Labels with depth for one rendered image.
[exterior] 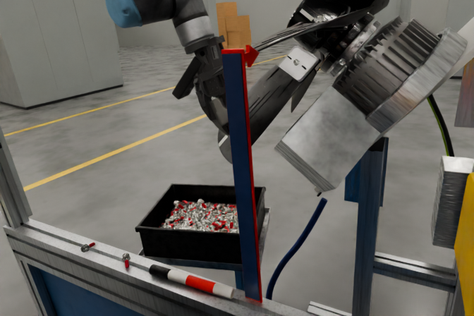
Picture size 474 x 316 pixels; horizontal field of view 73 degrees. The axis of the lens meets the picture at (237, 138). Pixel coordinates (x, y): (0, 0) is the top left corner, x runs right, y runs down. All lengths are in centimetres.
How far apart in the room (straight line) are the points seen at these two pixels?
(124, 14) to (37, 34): 614
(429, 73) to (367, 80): 10
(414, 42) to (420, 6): 1226
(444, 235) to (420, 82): 50
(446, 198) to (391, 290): 89
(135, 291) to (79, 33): 663
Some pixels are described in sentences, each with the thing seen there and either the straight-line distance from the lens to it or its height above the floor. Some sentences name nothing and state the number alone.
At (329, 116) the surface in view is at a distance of 62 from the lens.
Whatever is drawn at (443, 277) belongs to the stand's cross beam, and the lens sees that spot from 100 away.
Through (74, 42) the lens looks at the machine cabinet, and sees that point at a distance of 699.
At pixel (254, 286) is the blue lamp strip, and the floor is 89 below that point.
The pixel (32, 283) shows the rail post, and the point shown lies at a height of 72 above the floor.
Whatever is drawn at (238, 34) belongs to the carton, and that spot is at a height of 76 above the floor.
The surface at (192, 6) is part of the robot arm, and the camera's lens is 70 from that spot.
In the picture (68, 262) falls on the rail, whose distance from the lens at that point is 69.
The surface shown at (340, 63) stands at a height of 112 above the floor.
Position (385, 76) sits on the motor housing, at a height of 110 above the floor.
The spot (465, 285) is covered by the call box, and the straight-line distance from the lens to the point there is 35.
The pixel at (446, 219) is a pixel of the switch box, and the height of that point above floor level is 71.
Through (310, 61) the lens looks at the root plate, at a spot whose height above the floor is 112.
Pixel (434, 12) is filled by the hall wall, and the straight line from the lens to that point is 1286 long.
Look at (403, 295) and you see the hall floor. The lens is 175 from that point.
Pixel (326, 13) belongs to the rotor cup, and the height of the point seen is 121.
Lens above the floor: 122
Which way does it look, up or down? 21 degrees down
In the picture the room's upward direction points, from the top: 5 degrees counter-clockwise
